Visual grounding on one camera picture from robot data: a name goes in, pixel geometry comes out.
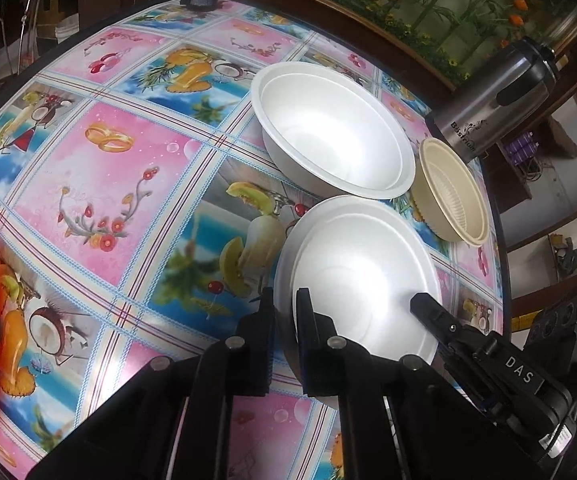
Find white foam bowl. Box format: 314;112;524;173
249;62;415;200
273;195;441;375

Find beige plastic bowl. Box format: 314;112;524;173
410;138;489;247

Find purple bottles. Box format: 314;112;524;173
503;132;539;166

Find stainless steel thermos jug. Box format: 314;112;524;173
425;36;560;162

